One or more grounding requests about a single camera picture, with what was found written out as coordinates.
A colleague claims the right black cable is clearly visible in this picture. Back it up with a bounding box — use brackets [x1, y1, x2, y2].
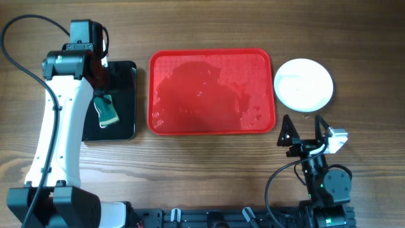
[264, 144, 327, 228]

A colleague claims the left black cable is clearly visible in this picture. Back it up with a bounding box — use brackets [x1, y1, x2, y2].
[0, 14, 110, 228]

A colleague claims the green yellow sponge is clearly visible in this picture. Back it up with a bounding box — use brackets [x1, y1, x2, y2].
[93, 94, 120, 128]

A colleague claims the black cable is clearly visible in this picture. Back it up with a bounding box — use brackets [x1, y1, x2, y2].
[0, 14, 110, 228]
[264, 144, 327, 228]

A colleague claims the white plate with green stain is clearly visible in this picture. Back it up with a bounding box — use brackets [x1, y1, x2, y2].
[273, 58, 334, 113]

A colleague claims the black rectangular tray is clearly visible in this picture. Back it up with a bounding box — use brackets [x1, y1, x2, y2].
[82, 61, 137, 142]

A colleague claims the red plastic tray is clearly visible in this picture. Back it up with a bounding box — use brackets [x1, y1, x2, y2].
[147, 48, 277, 136]

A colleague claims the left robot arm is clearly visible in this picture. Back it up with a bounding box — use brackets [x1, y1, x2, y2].
[6, 20, 140, 227]

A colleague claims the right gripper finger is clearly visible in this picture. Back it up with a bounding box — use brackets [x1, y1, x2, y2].
[277, 114, 300, 147]
[315, 115, 330, 143]

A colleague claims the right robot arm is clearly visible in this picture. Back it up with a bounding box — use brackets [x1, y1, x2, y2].
[277, 115, 352, 227]

